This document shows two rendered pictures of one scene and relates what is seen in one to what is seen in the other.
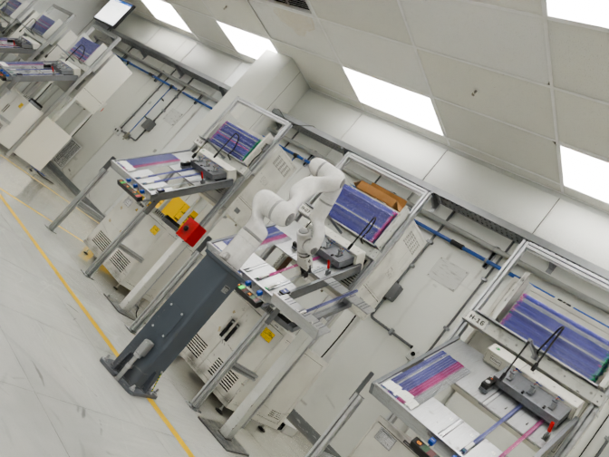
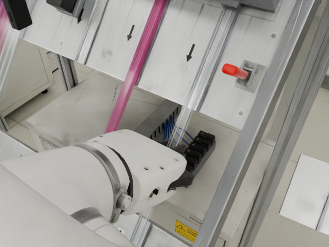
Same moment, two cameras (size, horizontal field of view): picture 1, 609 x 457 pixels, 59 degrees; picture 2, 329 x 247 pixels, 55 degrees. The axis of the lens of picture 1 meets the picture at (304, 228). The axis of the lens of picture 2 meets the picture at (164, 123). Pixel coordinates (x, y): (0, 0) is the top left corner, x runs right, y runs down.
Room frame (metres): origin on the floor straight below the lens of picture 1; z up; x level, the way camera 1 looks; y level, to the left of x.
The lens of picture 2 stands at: (2.97, -0.14, 1.29)
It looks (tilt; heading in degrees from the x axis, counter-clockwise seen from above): 44 degrees down; 354
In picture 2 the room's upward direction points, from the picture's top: straight up
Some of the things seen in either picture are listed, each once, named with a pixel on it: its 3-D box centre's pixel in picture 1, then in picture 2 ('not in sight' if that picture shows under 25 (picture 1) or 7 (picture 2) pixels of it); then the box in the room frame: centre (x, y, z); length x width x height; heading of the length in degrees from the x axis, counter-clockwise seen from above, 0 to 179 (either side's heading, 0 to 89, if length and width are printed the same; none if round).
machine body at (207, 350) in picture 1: (246, 355); (173, 163); (3.76, -0.26, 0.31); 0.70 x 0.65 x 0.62; 51
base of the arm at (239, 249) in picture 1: (238, 250); not in sight; (2.66, 0.17, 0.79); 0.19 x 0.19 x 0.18
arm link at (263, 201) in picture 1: (263, 214); not in sight; (2.67, 0.20, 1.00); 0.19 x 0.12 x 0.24; 64
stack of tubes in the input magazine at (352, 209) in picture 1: (359, 215); not in sight; (3.62, -0.23, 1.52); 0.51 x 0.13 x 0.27; 51
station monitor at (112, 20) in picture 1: (115, 16); not in sight; (6.61, 3.48, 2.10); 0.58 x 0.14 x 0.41; 51
